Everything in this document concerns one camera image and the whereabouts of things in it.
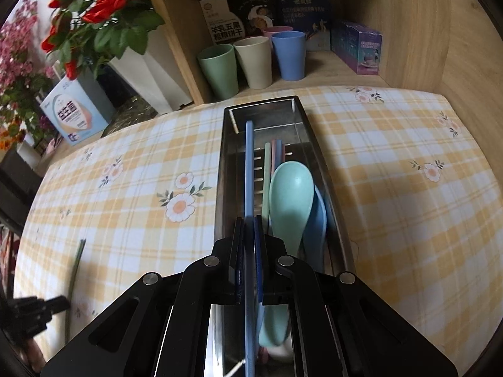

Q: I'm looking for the red rose bouquet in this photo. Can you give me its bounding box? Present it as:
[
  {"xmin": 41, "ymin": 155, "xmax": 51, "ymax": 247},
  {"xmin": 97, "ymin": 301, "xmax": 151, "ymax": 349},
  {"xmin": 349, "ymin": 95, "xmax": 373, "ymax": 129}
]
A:
[{"xmin": 41, "ymin": 0, "xmax": 166, "ymax": 81}]

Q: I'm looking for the black chair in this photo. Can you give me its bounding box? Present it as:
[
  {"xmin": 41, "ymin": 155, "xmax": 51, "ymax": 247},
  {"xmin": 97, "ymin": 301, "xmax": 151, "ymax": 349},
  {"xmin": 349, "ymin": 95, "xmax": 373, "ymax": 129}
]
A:
[{"xmin": 0, "ymin": 149, "xmax": 44, "ymax": 205}]

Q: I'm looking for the dark green chopstick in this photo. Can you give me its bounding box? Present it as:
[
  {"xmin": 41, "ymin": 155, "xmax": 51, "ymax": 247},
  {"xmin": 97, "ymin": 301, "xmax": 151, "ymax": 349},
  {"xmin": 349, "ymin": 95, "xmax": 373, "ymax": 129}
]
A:
[{"xmin": 67, "ymin": 239, "xmax": 87, "ymax": 340}]

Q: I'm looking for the person's left hand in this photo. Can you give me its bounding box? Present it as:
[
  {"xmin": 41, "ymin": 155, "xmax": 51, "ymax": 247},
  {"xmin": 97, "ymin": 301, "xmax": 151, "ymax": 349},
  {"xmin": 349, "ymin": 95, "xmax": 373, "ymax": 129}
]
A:
[{"xmin": 21, "ymin": 336, "xmax": 46, "ymax": 364}]

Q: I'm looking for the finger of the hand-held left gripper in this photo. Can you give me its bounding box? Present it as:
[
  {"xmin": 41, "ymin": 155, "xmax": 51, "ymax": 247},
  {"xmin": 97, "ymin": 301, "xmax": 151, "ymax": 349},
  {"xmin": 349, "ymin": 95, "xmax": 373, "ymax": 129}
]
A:
[{"xmin": 43, "ymin": 295, "xmax": 72, "ymax": 317}]

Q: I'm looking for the yellow plaid floral tablecloth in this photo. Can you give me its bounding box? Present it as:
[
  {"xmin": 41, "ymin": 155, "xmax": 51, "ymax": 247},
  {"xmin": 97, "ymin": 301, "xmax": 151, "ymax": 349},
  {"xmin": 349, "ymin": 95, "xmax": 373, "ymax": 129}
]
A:
[{"xmin": 14, "ymin": 85, "xmax": 496, "ymax": 370}]

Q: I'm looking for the metal utensil tray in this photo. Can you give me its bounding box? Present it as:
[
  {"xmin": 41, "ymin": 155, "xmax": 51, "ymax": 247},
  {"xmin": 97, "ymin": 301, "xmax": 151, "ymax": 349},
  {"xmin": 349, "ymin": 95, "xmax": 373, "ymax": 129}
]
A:
[{"xmin": 204, "ymin": 95, "xmax": 358, "ymax": 377}]

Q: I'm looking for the purple box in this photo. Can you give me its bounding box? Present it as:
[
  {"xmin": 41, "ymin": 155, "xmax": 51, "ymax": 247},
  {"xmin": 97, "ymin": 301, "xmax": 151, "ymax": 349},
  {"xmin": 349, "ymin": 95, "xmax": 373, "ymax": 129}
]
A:
[{"xmin": 331, "ymin": 21, "xmax": 384, "ymax": 75}]

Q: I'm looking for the pink cup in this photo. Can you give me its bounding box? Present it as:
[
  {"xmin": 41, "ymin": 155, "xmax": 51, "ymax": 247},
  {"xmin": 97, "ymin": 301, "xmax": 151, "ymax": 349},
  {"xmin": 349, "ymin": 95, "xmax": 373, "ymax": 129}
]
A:
[{"xmin": 263, "ymin": 26, "xmax": 294, "ymax": 40}]

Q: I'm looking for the gold patterned tray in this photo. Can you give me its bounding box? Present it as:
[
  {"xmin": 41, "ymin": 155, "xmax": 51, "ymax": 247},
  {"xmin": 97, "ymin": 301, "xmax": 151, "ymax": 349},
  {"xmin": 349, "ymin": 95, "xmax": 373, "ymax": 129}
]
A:
[{"xmin": 104, "ymin": 94, "xmax": 158, "ymax": 136}]

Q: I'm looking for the dark box with picture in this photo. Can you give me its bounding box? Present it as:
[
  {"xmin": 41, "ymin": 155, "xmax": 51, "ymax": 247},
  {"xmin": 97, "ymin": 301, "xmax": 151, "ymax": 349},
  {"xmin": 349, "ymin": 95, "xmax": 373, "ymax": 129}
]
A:
[{"xmin": 226, "ymin": 0, "xmax": 272, "ymax": 36}]

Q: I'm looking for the dark blue box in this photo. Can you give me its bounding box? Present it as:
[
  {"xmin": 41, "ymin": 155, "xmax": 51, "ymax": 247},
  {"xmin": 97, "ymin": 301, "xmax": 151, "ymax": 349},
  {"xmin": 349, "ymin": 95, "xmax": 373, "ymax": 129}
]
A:
[{"xmin": 96, "ymin": 63, "xmax": 126, "ymax": 107}]

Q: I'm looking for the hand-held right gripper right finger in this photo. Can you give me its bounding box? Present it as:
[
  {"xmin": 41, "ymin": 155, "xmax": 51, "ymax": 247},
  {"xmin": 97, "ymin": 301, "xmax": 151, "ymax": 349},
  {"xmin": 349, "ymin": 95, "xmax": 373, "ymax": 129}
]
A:
[{"xmin": 253, "ymin": 214, "xmax": 460, "ymax": 377}]

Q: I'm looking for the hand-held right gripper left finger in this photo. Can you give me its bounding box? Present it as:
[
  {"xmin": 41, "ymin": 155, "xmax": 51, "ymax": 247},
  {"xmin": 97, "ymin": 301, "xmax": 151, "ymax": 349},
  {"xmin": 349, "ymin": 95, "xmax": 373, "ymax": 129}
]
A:
[{"xmin": 39, "ymin": 216, "xmax": 246, "ymax": 377}]

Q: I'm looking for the blue cup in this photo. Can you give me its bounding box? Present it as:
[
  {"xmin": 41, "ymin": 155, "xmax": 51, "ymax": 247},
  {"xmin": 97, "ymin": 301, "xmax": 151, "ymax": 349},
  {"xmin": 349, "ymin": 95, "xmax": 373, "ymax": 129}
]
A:
[{"xmin": 271, "ymin": 31, "xmax": 307, "ymax": 80}]

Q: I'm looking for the green spoon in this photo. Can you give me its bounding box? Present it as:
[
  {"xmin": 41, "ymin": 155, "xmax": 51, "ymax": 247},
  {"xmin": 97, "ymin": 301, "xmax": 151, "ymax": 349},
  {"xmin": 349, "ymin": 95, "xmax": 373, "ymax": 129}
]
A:
[{"xmin": 257, "ymin": 161, "xmax": 316, "ymax": 348}]

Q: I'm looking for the box with white label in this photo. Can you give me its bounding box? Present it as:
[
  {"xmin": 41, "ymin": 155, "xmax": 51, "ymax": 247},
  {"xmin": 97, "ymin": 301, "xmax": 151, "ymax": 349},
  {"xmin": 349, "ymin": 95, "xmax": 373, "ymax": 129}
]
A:
[{"xmin": 199, "ymin": 0, "xmax": 246, "ymax": 46}]

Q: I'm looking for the cream cup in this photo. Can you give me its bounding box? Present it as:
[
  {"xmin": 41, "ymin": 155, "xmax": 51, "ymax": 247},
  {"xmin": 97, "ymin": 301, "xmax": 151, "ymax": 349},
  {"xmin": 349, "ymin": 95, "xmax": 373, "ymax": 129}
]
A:
[{"xmin": 234, "ymin": 36, "xmax": 274, "ymax": 90}]

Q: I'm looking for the blue chopstick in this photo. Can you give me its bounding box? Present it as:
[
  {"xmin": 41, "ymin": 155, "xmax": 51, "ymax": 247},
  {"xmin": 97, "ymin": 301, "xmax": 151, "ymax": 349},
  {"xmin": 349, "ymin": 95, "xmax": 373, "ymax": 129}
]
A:
[{"xmin": 244, "ymin": 121, "xmax": 258, "ymax": 377}]

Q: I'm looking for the blue printed box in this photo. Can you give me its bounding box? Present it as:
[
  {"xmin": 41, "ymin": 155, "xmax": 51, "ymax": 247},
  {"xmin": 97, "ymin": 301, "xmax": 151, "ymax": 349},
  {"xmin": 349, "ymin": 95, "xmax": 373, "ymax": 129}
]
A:
[{"xmin": 275, "ymin": 0, "xmax": 331, "ymax": 52}]

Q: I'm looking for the pink blossom arrangement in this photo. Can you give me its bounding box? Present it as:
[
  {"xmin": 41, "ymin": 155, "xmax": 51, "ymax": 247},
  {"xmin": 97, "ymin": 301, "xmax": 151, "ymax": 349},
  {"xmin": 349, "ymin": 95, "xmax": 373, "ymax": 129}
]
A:
[{"xmin": 0, "ymin": 0, "xmax": 56, "ymax": 150}]

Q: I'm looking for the blue spoon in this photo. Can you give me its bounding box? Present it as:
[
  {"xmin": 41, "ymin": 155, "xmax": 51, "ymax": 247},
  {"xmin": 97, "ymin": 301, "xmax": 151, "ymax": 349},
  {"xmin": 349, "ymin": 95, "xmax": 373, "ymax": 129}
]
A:
[{"xmin": 301, "ymin": 186, "xmax": 328, "ymax": 271}]

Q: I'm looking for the white and orange square box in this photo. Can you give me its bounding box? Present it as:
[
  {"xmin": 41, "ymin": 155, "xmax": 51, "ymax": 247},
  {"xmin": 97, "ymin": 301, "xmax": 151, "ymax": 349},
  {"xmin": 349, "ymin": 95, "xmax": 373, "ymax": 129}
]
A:
[{"xmin": 39, "ymin": 76, "xmax": 113, "ymax": 147}]

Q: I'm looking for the green cup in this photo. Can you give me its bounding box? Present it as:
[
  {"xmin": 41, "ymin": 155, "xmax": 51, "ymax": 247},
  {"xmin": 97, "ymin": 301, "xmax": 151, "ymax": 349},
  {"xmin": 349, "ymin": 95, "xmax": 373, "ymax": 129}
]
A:
[{"xmin": 197, "ymin": 44, "xmax": 238, "ymax": 101}]

